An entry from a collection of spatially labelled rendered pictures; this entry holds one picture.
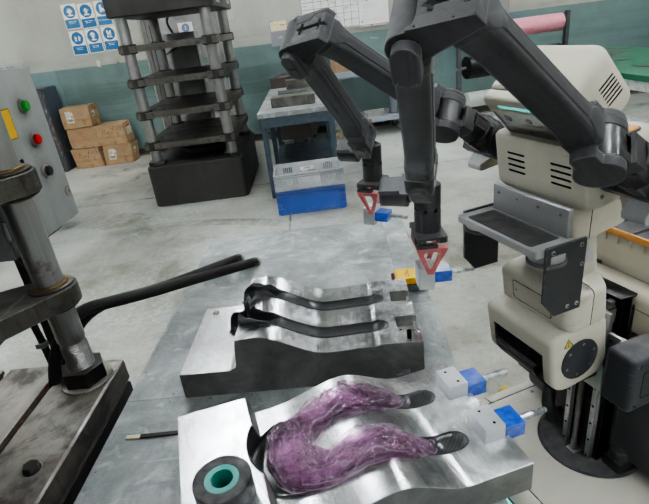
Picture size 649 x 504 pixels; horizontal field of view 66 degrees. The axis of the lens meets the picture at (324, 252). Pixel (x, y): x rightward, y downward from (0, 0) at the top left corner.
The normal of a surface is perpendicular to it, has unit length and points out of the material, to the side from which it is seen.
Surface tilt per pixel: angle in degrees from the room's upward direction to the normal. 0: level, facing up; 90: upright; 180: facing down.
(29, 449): 0
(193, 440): 0
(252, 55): 90
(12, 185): 90
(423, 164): 125
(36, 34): 90
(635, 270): 92
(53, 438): 0
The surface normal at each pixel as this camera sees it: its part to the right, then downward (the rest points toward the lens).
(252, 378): 0.00, 0.42
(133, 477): -0.11, -0.90
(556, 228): -0.92, 0.26
